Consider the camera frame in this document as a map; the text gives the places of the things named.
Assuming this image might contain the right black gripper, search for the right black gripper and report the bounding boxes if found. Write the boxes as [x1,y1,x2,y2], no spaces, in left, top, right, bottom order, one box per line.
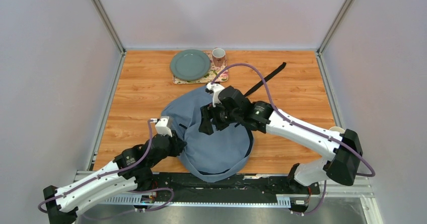
[199,101,242,135]

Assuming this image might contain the blue-grey backpack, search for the blue-grey backpack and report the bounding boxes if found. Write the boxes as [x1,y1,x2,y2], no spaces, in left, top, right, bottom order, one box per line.
[161,62,288,183]

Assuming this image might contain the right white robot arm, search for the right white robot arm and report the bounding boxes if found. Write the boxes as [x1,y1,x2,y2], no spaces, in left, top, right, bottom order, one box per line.
[199,83,363,193]

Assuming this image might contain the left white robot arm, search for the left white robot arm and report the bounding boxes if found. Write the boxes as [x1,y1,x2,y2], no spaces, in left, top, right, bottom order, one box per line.
[38,133,187,223]

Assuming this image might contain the floral placemat tray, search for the floral placemat tray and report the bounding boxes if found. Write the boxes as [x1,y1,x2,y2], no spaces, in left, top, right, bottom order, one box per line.
[173,50,229,85]

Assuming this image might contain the green ceramic plate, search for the green ceramic plate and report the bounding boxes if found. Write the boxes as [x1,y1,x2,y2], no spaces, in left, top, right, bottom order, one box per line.
[170,49,211,81]

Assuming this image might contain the pink patterned mug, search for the pink patterned mug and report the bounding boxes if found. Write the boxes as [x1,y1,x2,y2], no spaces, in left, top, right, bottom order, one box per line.
[211,48,227,67]

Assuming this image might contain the yellow mug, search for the yellow mug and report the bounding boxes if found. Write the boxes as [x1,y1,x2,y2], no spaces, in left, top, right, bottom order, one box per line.
[329,126,345,133]

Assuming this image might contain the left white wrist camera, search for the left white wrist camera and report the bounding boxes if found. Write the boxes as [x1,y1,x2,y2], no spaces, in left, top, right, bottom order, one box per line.
[150,116,173,137]

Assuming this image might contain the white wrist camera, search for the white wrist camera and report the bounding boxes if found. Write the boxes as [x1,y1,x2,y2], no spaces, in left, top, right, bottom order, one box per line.
[206,83,225,107]
[150,116,173,137]

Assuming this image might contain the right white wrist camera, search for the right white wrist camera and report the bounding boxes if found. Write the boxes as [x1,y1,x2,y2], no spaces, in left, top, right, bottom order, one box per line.
[206,83,225,107]

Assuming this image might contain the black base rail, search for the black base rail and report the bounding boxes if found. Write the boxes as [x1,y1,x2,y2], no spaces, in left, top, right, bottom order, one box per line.
[120,169,321,213]

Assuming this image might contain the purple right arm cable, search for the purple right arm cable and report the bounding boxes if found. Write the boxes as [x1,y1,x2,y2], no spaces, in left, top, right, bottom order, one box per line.
[210,62,376,216]

